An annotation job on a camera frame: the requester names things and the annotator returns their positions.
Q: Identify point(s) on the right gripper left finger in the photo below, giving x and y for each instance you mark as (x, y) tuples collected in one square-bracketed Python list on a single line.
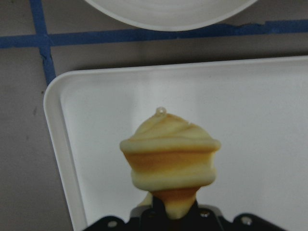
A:
[(114, 223)]

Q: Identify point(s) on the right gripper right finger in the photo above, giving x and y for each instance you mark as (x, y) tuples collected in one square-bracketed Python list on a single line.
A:
[(247, 222)]

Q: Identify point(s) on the yellow ridged bread loaf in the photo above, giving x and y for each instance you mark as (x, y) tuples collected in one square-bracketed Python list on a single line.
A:
[(171, 158)]

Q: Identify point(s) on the cream plate under lemon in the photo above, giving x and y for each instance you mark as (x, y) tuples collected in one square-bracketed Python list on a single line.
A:
[(170, 15)]

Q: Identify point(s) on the white rectangular tray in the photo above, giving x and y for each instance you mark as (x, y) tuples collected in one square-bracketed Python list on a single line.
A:
[(257, 109)]

